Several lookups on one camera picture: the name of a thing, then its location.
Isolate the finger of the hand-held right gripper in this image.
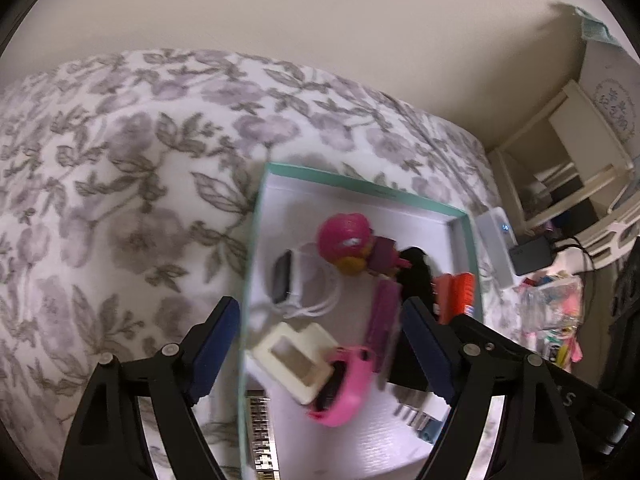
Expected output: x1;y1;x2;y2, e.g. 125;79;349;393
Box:
450;316;548;363

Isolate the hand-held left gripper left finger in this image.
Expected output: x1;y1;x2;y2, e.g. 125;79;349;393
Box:
59;296;241;480

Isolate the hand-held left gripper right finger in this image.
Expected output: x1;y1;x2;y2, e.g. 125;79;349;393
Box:
401;297;586;480

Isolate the grey charger cube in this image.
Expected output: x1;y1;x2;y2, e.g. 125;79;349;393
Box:
395;391;449;426

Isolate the orange glue stick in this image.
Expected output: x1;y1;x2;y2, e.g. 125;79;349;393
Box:
432;272;475;323

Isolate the purple tube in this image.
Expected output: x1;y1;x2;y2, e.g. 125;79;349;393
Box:
364;279;401;376

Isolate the pink watch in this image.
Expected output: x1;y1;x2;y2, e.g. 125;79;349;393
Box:
306;344;377;428

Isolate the black toy car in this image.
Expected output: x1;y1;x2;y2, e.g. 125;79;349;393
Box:
397;246;436;311

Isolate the cream claw hair clip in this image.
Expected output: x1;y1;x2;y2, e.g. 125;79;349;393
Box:
252;321;341;406

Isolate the white smartwatch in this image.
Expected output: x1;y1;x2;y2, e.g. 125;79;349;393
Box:
270;241;343;320

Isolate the pink doll toy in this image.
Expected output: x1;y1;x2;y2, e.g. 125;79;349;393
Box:
317;213;413;278

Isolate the white box with teal rim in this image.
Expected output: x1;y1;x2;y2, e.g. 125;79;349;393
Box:
239;161;485;480

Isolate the clear bag of small things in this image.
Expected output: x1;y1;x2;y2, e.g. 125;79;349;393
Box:
517;270;586;366

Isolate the black power adapter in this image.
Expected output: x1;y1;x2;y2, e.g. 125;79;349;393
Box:
509;236;556;277

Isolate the white power bank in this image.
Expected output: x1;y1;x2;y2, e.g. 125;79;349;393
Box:
474;207;518;288

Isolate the floral print blanket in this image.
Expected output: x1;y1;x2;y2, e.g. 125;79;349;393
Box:
0;49;521;480

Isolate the cream wooden shelf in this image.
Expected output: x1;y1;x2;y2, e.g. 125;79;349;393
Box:
487;80;640;256

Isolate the floral print cardboard box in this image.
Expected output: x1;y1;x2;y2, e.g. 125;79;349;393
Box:
575;7;640;146

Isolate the black cable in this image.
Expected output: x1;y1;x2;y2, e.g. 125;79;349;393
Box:
550;237;608;271

